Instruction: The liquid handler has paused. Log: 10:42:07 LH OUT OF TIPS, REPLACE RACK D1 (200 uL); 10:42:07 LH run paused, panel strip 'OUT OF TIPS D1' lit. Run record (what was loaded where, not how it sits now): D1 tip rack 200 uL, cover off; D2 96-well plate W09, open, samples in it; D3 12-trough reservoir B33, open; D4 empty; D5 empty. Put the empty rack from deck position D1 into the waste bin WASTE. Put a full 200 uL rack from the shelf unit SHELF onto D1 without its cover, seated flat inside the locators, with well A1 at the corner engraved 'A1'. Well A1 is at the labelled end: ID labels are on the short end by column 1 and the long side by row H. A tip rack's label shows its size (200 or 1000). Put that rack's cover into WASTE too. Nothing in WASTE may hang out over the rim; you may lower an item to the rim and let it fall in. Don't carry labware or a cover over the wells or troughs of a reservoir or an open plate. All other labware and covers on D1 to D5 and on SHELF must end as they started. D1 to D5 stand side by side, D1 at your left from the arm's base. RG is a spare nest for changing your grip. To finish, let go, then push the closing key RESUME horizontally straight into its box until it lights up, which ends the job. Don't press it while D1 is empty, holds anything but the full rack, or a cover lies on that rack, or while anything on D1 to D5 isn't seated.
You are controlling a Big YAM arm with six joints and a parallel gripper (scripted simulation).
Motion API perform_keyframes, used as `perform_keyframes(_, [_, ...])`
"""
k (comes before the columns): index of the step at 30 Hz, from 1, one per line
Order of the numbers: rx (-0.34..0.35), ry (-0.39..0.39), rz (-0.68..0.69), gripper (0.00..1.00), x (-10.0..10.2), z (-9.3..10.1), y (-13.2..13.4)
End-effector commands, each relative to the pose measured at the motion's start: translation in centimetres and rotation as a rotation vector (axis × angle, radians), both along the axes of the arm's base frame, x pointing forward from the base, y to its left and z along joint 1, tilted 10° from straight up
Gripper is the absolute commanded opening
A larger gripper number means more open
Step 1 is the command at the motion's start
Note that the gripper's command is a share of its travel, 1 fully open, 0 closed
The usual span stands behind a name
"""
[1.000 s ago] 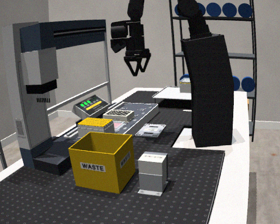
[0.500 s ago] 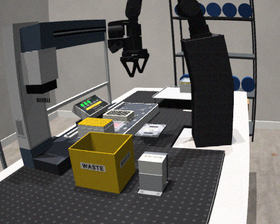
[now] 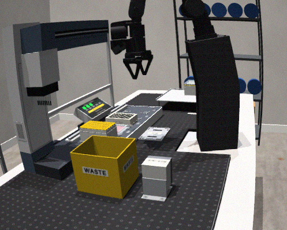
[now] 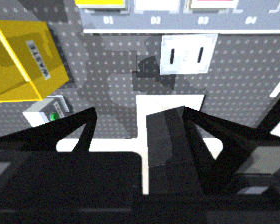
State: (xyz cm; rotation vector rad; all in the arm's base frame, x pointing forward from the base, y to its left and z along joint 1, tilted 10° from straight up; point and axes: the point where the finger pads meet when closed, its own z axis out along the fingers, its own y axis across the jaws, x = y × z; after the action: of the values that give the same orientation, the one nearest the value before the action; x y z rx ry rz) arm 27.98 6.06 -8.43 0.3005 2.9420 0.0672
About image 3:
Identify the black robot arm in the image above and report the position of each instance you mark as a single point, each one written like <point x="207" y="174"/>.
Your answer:
<point x="190" y="8"/>

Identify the white well plate with pink wells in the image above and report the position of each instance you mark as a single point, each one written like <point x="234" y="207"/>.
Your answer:
<point x="121" y="128"/>

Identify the yellow waste bin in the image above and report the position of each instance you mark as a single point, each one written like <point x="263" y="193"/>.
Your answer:
<point x="105" y="165"/>

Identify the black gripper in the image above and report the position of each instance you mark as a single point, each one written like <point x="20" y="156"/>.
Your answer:
<point x="140" y="50"/>

